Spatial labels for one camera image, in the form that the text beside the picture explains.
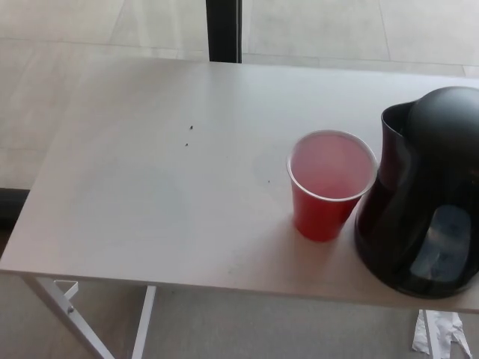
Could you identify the black electric kettle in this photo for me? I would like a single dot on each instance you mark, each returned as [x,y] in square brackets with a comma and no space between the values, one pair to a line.
[430,157]

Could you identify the red plastic cup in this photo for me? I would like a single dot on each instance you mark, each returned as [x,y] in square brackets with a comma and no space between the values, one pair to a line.
[318,218]

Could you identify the white metal table leg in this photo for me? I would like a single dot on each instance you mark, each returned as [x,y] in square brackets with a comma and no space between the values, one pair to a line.
[429,336]

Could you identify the crumpled white paper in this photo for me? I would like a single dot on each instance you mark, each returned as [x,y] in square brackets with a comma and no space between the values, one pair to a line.
[447,329]

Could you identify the black vertical post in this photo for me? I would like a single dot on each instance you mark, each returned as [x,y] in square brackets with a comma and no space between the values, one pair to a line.
[224,30]

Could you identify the white metal table leg frame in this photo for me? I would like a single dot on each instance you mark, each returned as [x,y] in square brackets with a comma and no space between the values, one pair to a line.
[144,321]

